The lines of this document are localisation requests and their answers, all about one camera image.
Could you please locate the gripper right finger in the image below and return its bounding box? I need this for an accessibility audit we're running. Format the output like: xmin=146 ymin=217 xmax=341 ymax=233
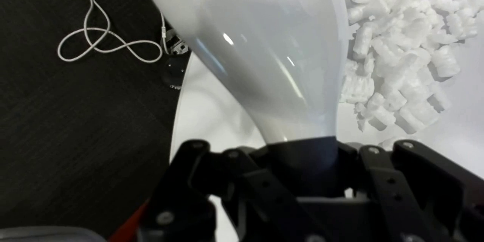
xmin=357 ymin=140 xmax=484 ymax=242

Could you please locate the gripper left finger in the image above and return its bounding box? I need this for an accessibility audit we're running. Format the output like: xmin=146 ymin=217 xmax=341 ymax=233
xmin=138 ymin=139 xmax=326 ymax=242

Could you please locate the black round device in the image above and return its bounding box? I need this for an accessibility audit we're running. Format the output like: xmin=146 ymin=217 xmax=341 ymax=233
xmin=162 ymin=54 xmax=188 ymax=91

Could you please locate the heap of white packing peanuts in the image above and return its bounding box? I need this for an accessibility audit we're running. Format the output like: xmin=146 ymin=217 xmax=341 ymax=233
xmin=338 ymin=0 xmax=484 ymax=151

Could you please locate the grey cable adapter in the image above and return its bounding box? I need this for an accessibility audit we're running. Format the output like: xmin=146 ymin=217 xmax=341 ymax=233
xmin=166 ymin=29 xmax=189 ymax=56

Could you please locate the white cable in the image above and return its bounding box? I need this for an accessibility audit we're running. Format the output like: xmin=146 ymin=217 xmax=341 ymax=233
xmin=57 ymin=0 xmax=169 ymax=64

